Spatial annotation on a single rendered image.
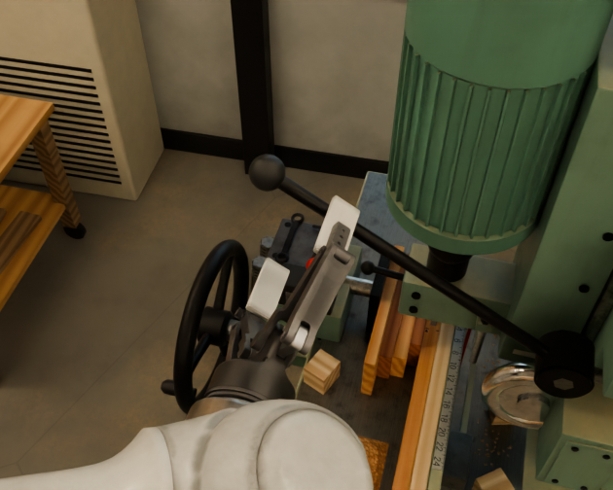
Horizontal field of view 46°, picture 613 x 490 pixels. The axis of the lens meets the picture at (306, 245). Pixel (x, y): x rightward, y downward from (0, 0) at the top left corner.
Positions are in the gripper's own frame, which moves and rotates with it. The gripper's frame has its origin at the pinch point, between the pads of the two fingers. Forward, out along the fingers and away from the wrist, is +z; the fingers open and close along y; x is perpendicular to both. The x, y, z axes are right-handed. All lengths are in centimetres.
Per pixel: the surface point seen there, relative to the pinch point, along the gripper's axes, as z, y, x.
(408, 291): 10.3, -9.1, -18.1
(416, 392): 2.9, -16.7, -27.3
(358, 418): -0.8, -23.6, -23.6
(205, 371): 48, -127, -28
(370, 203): 39, -28, -18
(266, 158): 0.0, 7.2, 9.1
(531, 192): 8.7, 15.3, -15.2
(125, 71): 117, -114, 36
